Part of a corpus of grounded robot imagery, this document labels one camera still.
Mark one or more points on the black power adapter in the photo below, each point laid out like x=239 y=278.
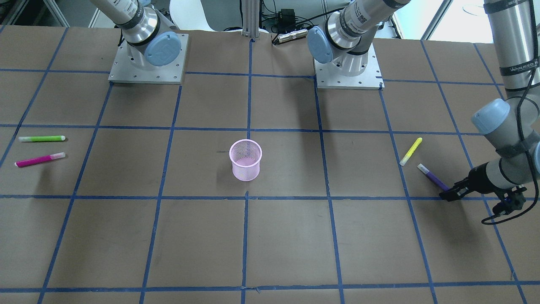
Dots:
x=286 y=17

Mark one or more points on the yellow highlighter pen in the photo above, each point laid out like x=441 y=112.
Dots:
x=410 y=152

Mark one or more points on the pink highlighter pen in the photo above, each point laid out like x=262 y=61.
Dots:
x=38 y=160

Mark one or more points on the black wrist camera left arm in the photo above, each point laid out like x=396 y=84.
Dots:
x=510 y=202

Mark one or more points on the silver cylinder on table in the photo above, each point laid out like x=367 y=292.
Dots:
x=291 y=36

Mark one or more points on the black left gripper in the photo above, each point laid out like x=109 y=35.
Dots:
x=477 y=177

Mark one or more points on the pink mesh pen cup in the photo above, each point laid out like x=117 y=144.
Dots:
x=245 y=156

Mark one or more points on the aluminium frame post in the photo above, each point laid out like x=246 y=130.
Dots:
x=250 y=14

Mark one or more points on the green highlighter pen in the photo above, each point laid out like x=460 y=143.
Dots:
x=41 y=138

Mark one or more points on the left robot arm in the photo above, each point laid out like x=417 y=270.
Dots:
x=505 y=123

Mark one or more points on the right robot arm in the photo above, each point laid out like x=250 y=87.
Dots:
x=144 y=29

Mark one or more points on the purple highlighter pen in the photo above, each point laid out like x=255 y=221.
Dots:
x=433 y=178

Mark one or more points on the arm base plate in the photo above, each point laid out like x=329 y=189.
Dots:
x=131 y=67
x=350 y=72

